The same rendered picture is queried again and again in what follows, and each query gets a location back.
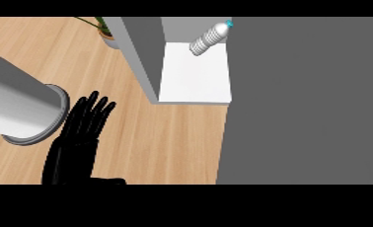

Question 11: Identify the grey metal pot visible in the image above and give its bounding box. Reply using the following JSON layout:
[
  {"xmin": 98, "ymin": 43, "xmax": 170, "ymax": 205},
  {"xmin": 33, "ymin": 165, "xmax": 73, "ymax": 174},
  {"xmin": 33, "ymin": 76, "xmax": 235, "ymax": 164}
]
[{"xmin": 0, "ymin": 56, "xmax": 70, "ymax": 146}]

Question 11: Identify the potted green plant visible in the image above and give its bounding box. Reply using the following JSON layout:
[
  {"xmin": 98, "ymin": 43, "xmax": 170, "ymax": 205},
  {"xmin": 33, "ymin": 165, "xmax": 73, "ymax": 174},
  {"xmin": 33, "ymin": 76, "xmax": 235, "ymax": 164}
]
[{"xmin": 72, "ymin": 17, "xmax": 120, "ymax": 50}]

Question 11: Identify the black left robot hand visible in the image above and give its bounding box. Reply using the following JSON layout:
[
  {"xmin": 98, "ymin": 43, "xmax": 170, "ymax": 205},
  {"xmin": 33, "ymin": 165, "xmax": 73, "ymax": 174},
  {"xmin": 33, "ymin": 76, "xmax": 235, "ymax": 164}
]
[{"xmin": 41, "ymin": 90, "xmax": 128, "ymax": 186}]

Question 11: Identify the clear plastic water bottle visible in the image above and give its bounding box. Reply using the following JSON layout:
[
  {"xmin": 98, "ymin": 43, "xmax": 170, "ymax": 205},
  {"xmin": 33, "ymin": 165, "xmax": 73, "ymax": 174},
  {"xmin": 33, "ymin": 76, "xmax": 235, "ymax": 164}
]
[{"xmin": 187, "ymin": 20, "xmax": 234, "ymax": 57}]

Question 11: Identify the grey open cabinet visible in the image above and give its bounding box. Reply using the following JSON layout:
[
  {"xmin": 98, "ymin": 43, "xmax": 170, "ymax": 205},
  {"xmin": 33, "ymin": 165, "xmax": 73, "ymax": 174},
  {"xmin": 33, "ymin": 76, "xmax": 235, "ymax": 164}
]
[{"xmin": 100, "ymin": 17, "xmax": 232, "ymax": 106}]

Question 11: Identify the dark grey cabinet door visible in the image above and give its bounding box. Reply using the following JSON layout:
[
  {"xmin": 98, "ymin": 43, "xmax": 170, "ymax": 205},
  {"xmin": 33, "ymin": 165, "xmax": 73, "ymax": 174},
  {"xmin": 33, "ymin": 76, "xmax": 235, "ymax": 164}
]
[{"xmin": 215, "ymin": 17, "xmax": 373, "ymax": 186}]

